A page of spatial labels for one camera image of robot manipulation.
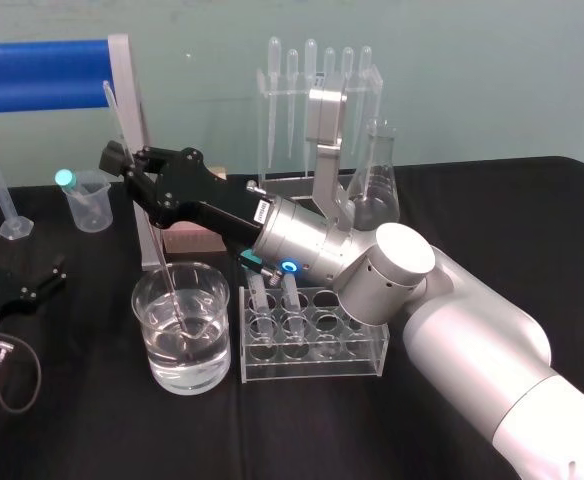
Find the clear plastic test tube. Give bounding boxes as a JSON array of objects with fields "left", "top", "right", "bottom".
[
  {"left": 278, "top": 273, "right": 307, "bottom": 347},
  {"left": 243, "top": 273, "right": 279, "bottom": 347}
]

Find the clear acrylic test tube rack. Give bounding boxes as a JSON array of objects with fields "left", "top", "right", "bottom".
[{"left": 237, "top": 283, "right": 391, "bottom": 385}]

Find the small clear plastic beaker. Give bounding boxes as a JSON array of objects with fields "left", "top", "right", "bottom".
[{"left": 63, "top": 169, "right": 115, "bottom": 233}]

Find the clear acrylic pipette stand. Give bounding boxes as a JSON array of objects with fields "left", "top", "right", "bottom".
[{"left": 255, "top": 64, "right": 385, "bottom": 202}]

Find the tan wooden block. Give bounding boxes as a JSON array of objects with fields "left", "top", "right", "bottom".
[{"left": 163, "top": 166, "right": 229, "bottom": 256}]

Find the glass beaker with water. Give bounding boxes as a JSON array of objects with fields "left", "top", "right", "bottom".
[{"left": 130, "top": 261, "right": 234, "bottom": 397}]

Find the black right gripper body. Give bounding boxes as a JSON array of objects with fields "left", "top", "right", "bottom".
[{"left": 151, "top": 147, "right": 275, "bottom": 250}]

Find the tube with teal cap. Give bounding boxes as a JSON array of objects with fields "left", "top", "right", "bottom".
[{"left": 53, "top": 168, "right": 94, "bottom": 202}]

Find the black table cloth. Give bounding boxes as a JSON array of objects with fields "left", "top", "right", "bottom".
[{"left": 0, "top": 155, "right": 584, "bottom": 480}]

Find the blue pipe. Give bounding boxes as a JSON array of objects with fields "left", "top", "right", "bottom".
[{"left": 0, "top": 39, "right": 119, "bottom": 116}]

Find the clear glass conical flask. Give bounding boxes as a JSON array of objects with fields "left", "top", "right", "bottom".
[{"left": 346, "top": 116, "right": 403, "bottom": 232}]

